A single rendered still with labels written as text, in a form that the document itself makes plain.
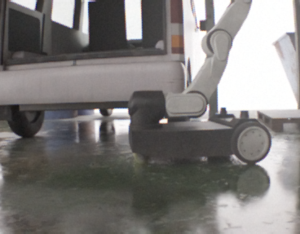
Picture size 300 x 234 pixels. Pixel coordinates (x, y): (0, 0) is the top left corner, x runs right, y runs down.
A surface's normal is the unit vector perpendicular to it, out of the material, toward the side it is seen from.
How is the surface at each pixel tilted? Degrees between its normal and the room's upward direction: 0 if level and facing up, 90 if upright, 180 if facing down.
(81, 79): 87
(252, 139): 90
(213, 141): 90
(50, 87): 90
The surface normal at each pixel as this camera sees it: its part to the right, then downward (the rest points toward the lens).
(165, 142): -0.24, 0.07
